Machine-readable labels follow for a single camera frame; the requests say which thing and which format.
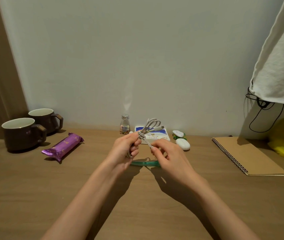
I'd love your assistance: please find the small white green packet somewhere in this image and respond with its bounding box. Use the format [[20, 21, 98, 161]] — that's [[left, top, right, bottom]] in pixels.
[[172, 130, 187, 141]]

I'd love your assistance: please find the purple snack wrapper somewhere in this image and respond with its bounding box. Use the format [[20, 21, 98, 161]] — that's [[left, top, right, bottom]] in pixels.
[[41, 132, 85, 163]]

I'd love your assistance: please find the blue white tissue pack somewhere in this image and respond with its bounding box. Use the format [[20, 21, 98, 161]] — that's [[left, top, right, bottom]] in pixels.
[[134, 125, 171, 145]]

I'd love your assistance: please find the small glass bottle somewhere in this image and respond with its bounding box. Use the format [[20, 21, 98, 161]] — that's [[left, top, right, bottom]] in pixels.
[[120, 114, 131, 135]]

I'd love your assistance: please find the person's left hand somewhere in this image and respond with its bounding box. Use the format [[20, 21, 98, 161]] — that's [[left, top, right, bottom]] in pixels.
[[104, 132, 142, 173]]

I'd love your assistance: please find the person's left forearm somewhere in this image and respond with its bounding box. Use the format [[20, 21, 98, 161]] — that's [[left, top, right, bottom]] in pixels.
[[41, 162, 122, 240]]

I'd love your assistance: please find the white usb cable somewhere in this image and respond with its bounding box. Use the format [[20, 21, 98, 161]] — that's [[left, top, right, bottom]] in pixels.
[[127, 118, 164, 158]]

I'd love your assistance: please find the black wire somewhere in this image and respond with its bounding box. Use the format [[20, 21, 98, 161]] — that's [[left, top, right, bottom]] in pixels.
[[245, 87, 284, 133]]

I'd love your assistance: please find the person's right hand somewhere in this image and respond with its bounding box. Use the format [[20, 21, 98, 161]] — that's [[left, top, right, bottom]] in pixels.
[[151, 138, 207, 192]]

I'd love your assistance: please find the white oval earbud case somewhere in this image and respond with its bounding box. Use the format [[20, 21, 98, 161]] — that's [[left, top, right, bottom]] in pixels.
[[176, 138, 191, 151]]

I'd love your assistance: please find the green toothbrush packet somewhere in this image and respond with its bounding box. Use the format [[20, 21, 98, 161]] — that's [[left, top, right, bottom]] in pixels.
[[131, 158, 160, 168]]

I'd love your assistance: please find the brown spiral notebook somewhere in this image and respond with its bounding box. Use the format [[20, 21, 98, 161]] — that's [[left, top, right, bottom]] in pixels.
[[211, 136, 284, 177]]

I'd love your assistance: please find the person's right forearm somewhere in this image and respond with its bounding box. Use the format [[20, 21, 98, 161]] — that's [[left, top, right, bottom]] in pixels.
[[194, 178, 261, 240]]

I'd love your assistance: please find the white hanging cloth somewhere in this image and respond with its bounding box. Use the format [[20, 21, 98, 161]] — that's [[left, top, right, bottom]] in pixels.
[[248, 0, 284, 108]]

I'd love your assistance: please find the brown mug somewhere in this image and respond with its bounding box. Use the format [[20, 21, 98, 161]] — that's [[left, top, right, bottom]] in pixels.
[[1, 117, 47, 152], [28, 108, 64, 134]]

